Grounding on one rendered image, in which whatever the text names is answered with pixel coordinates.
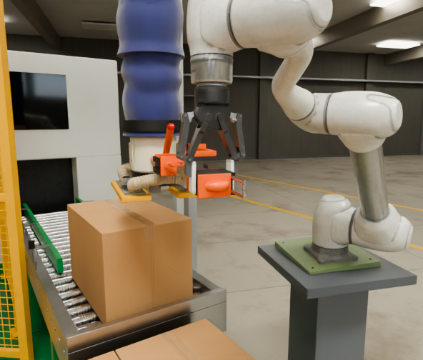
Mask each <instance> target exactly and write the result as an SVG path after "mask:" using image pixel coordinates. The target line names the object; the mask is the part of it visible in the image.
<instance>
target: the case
mask: <svg viewBox="0 0 423 360"><path fill-rule="evenodd" d="M67 211H68V222H69V244H70V255H71V276H72V278H73V279H74V280H75V282H76V284H77V285H78V287H79V288H80V290H81V292H82V293H83V295H84V296H85V297H86V299H87V301H88V302H89V303H90V305H91V307H92V308H93V310H94V311H95V312H96V315H97V316H98V317H99V319H100V320H101V322H102V323H106V322H109V321H113V320H115V319H120V318H122V317H125V316H129V315H132V314H136V313H139V312H142V311H146V310H148V309H153V308H155V307H158V306H162V305H165V304H169V303H171V302H174V301H178V300H181V299H185V298H188V297H190V296H193V282H192V219H191V218H189V217H187V216H185V215H183V214H180V213H178V212H175V211H173V210H171V209H168V208H166V207H164V206H162V205H160V204H157V203H155V202H153V201H138V202H129V203H122V202H121V201H120V199H119V198H118V199H107V200H101V201H89V202H83V203H76V204H67Z"/></svg>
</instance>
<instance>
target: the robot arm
mask: <svg viewBox="0 0 423 360"><path fill-rule="evenodd" d="M331 17H332V0H188V7H187V15H186V35H187V43H188V45H189V50H190V57H191V59H190V63H191V83H192V84H194V85H197V86H196V87H195V88H194V109H193V111H192V112H189V113H180V120H181V128H180V133H179V141H178V146H177V151H176V158H178V159H180V160H182V161H184V174H185V177H189V192H190V193H192V194H195V193H196V162H195V161H192V160H193V158H194V155H195V153H196V150H197V149H198V146H199V143H200V141H201V138H202V137H203V134H204V133H205V131H206V130H211V129H213V130H217V131H218V132H219V134H220V137H221V138H222V141H223V144H224V147H225V149H226V150H227V153H228V156H229V158H230V159H227V160H226V170H229V171H233V172H235V175H237V162H238V161H239V160H240V158H244V157H245V156H246V153H245V148H244V138H243V133H242V114H241V113H240V114H235V113H232V112H230V110H229V87H228V86H227V85H229V84H232V82H233V61H234V60H233V53H234V52H236V51H239V50H241V49H248V48H257V49H258V50H259V51H263V52H265V53H268V54H271V55H274V56H276V57H278V58H283V59H284V60H283V62H282V64H281V66H280V67H279V69H278V71H277V72H276V74H275V75H274V78H273V80H272V93H273V95H274V98H275V99H276V100H277V102H278V103H279V105H280V106H281V107H282V109H283V111H284V113H285V114H286V115H287V116H288V118H289V119H290V120H291V122H292V123H293V124H295V125H296V126H298V127H299V128H300V129H303V130H304V131H307V132H309V133H314V134H329V135H337V136H338V137H339V139H340V140H341V141H342V142H343V143H344V145H345V146H346V147H347V148H348V149H349V153H350V156H351V160H352V168H353V172H354V178H355V182H356V186H357V193H358V197H359V204H360V207H359V208H358V209H355V208H354V207H353V206H351V202H350V201H349V200H348V199H347V198H345V197H343V196H341V195H337V194H330V195H326V196H323V197H322V198H321V199H320V200H319V202H318V203H317V205H316V208H315V210H314V215H313V222H312V244H310V245H304V250H306V251H308V252H309V253H310V254H311V255H312V256H313V257H314V258H315V259H316V260H317V261H318V263H319V264H328V263H334V262H340V261H357V259H358V257H357V256H356V255H354V254H353V253H351V252H350V251H349V250H348V244H353V245H356V246H360V247H362V248H365V249H371V250H375V251H383V252H398V251H404V250H405V249H408V248H409V245H410V241H411V238H412V232H413V226H412V225H411V223H410V221H409V220H408V219H406V218H405V217H403V216H400V215H399V213H398V212H397V210H396V209H395V208H394V207H393V206H392V205H391V204H390V203H389V202H388V196H387V183H386V176H385V167H384V154H383V148H382V144H383V143H384V141H385V139H386V138H387V137H389V136H391V135H393V134H395V133H396V132H397V131H398V129H399V128H400V126H401V124H402V114H403V113H402V105H401V103H400V101H399V100H397V99H396V98H395V97H393V96H390V95H388V94H383V93H380V92H375V91H343V92H339V93H314V94H312V93H311V92H309V91H308V90H306V89H303V88H301V87H299V86H297V85H296V83H297V82H298V80H299V79H300V77H301V76H302V74H303V73H304V71H305V70H306V68H307V67H308V65H309V63H310V61H311V60H312V56H313V53H314V45H313V41H312V39H314V38H315V37H317V36H318V35H320V34H321V33H322V32H323V30H325V29H326V28H327V26H328V24H329V21H330V20H331ZM192 117H194V119H195V120H196V122H197V123H198V124H197V126H196V129H195V132H194V135H193V138H192V140H191V143H190V145H189V148H188V150H187V152H186V155H185V151H186V143H187V138H188V133H189V122H191V119H192ZM229 118H230V119H231V122H232V129H233V134H234V143H235V148H236V150H235V148H234V145H233V143H232V140H231V138H230V135H229V132H228V128H227V125H226V122H227V120H228V119H229Z"/></svg>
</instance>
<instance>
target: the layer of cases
mask: <svg viewBox="0 0 423 360"><path fill-rule="evenodd" d="M88 360H255V359H253V358H252V357H251V356H250V355H249V354H248V353H247V352H245V351H244V350H243V349H242V348H241V347H239V346H238V345H237V344H236V343H234V342H233V341H232V340H231V339H230V338H229V337H228V336H226V335H225V334H224V333H223V332H221V331H220V330H219V329H218V328H217V327H215V325H213V324H212V323H211V322H210V321H208V320H207V319H202V320H199V321H196V322H194V323H191V324H187V325H185V326H182V327H179V328H177V329H173V330H171V331H168V332H165V333H163V334H159V335H156V336H153V337H151V338H148V339H145V340H143V341H139V342H136V343H134V344H130V345H128V346H125V347H122V348H120V349H117V350H115V352H114V351H110V352H108V353H105V354H102V355H100V356H96V357H94V358H91V359H88Z"/></svg>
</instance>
